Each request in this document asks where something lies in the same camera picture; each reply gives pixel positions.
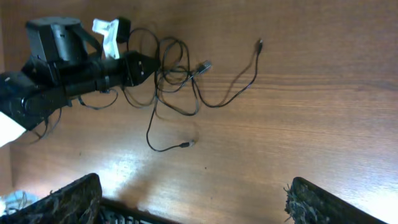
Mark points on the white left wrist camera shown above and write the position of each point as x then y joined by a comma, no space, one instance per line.
114,32

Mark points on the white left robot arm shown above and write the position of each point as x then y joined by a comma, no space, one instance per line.
65,62

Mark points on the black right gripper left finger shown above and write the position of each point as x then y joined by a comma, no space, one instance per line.
77,202

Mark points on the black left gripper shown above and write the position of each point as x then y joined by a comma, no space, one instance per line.
138,68

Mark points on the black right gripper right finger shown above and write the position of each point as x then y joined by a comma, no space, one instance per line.
309,203

